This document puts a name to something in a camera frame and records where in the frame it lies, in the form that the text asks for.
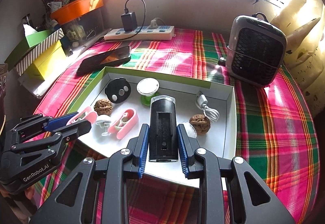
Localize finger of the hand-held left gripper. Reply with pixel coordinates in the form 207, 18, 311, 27
10, 119, 92, 155
10, 111, 80, 139

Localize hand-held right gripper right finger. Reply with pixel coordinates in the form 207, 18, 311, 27
177, 124, 296, 224

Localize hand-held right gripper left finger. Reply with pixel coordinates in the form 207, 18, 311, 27
29, 124, 150, 224

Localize white ridged round cap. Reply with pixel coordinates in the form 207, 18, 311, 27
182, 122, 196, 138

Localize pale grey ball-shaped gadget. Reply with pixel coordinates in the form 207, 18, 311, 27
96, 114, 112, 136

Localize black bike light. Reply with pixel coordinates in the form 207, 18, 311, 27
148, 95, 178, 163

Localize brown walnut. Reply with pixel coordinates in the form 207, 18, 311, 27
189, 114, 211, 135
94, 99, 113, 115

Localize white cardboard tray green sides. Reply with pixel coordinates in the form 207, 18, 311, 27
66, 66, 238, 189

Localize white cable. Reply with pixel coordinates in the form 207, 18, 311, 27
195, 90, 219, 123

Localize black white round gadget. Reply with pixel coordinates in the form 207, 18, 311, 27
105, 77, 132, 104

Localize green white spool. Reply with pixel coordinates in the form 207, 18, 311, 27
136, 78, 161, 106

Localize yellow box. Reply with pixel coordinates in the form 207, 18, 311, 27
19, 41, 67, 80

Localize striped box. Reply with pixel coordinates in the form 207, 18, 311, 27
15, 28, 65, 76

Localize black smartphone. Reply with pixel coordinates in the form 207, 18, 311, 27
76, 46, 132, 76

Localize green box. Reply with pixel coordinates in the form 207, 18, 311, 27
4, 28, 55, 71

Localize pink green plaid cloth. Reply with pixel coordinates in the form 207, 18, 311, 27
33, 27, 320, 224

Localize clear storage box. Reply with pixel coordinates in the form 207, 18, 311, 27
60, 11, 104, 47

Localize black charger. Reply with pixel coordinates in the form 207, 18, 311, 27
121, 12, 138, 32

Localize grey black fan heater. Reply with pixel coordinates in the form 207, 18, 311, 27
226, 12, 287, 87

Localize white power strip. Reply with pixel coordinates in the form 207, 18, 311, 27
104, 25, 176, 41

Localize cream heart print curtain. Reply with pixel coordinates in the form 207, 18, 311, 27
269, 0, 325, 118

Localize black charger cable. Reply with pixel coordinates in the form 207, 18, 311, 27
123, 0, 147, 37

